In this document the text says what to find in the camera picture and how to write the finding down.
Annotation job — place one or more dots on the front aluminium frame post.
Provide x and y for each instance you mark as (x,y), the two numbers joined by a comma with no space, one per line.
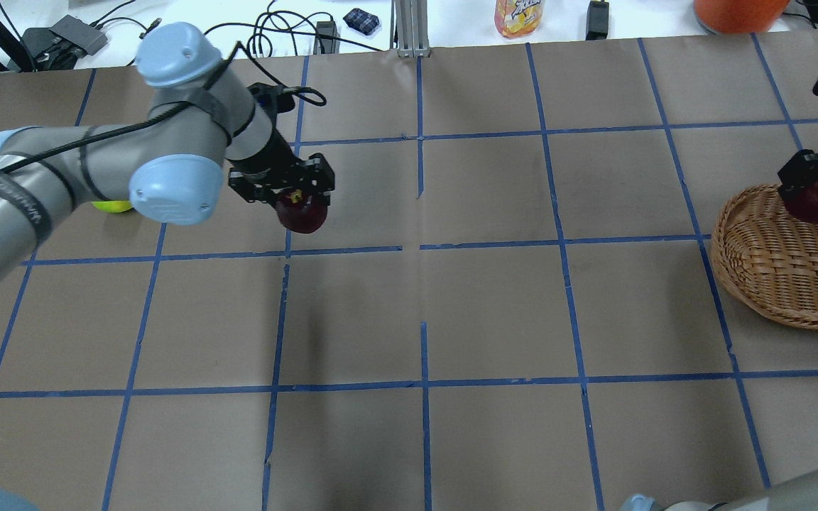
(410,28)

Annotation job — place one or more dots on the green apple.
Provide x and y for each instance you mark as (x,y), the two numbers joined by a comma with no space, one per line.
(113,207)

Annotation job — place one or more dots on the yellow drink bottle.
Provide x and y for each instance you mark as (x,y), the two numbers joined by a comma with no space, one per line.
(515,19)

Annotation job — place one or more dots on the dark purple apple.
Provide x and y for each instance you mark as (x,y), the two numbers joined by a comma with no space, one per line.
(301,212)

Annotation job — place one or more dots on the wicker basket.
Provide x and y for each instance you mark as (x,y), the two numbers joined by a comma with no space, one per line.
(767,259)

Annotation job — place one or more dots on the blue computer mouse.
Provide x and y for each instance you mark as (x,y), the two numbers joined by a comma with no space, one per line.
(362,21)

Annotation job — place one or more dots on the black power brick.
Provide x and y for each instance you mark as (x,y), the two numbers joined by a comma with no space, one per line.
(598,20)

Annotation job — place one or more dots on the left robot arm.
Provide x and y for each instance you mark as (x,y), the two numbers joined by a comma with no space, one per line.
(204,130)

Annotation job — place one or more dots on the orange bucket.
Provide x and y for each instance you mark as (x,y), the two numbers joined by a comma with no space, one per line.
(738,16)

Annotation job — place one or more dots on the small black adapter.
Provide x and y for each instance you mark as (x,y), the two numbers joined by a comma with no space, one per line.
(326,38)

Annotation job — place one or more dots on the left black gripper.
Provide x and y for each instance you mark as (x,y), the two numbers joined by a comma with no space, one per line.
(267,158)

